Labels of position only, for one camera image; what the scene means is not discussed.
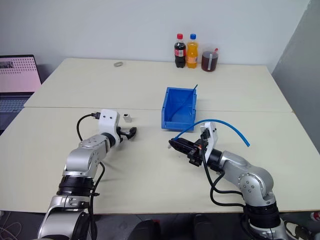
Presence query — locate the clear jug with dark liquid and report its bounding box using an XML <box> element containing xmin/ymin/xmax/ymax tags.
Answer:
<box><xmin>200</xmin><ymin>43</ymin><xmax>220</xmax><ymax>73</ymax></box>

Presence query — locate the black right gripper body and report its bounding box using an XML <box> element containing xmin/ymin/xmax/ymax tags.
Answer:
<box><xmin>186</xmin><ymin>138</ymin><xmax>209</xmax><ymax>168</ymax></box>

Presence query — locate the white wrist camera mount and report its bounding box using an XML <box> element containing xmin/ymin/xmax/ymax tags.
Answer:
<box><xmin>97</xmin><ymin>108</ymin><xmax>121</xmax><ymax>146</ymax></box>
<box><xmin>198</xmin><ymin>121</ymin><xmax>218</xmax><ymax>156</ymax></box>

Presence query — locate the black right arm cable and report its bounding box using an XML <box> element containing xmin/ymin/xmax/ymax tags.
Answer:
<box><xmin>199</xmin><ymin>129</ymin><xmax>249</xmax><ymax>208</ymax></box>

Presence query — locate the dark rounded shape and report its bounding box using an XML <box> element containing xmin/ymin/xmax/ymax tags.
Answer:
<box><xmin>133</xmin><ymin>219</ymin><xmax>162</xmax><ymax>240</ymax></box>
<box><xmin>192</xmin><ymin>213</ymin><xmax>217</xmax><ymax>240</ymax></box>

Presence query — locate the blue cable with clear plug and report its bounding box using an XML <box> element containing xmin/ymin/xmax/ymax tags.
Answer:
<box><xmin>166</xmin><ymin>118</ymin><xmax>252</xmax><ymax>149</ymax></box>

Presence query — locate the blue plastic bin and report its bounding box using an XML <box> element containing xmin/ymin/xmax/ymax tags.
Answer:
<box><xmin>161</xmin><ymin>86</ymin><xmax>198</xmax><ymax>132</ymax></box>

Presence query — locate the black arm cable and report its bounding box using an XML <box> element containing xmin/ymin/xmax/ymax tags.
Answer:
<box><xmin>199</xmin><ymin>129</ymin><xmax>249</xmax><ymax>208</ymax></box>
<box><xmin>76</xmin><ymin>112</ymin><xmax>106</xmax><ymax>240</ymax></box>

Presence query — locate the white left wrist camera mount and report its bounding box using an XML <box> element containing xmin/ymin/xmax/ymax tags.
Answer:
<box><xmin>97</xmin><ymin>108</ymin><xmax>121</xmax><ymax>146</ymax></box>

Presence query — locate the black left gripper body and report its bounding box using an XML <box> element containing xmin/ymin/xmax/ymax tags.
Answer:
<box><xmin>115</xmin><ymin>126</ymin><xmax>129</xmax><ymax>144</ymax></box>

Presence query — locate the orange soda bottle blue cap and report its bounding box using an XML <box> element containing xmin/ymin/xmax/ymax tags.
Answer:
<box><xmin>186</xmin><ymin>33</ymin><xmax>199</xmax><ymax>69</ymax></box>

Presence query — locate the cola bottle with red cap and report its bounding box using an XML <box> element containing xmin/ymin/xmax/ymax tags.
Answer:
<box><xmin>173</xmin><ymin>33</ymin><xmax>187</xmax><ymax>69</ymax></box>

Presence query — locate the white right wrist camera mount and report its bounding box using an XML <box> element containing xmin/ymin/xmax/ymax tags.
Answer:
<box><xmin>198</xmin><ymin>121</ymin><xmax>218</xmax><ymax>156</ymax></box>

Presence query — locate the thin white floor cable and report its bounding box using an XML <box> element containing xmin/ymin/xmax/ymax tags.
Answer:
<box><xmin>0</xmin><ymin>212</ymin><xmax>26</xmax><ymax>240</ymax></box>

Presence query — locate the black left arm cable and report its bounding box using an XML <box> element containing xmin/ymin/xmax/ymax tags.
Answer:
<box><xmin>76</xmin><ymin>112</ymin><xmax>106</xmax><ymax>240</ymax></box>

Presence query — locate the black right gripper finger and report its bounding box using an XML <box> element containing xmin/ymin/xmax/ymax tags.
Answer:
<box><xmin>170</xmin><ymin>137</ymin><xmax>196</xmax><ymax>148</ymax></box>
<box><xmin>170</xmin><ymin>143</ymin><xmax>194</xmax><ymax>156</ymax></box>

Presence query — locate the open laptop with pink screen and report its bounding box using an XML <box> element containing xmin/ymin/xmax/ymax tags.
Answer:
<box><xmin>0</xmin><ymin>54</ymin><xmax>42</xmax><ymax>136</ymax></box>

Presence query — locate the straight blue cable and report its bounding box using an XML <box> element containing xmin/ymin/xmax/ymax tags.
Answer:
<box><xmin>165</xmin><ymin>83</ymin><xmax>199</xmax><ymax>120</ymax></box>

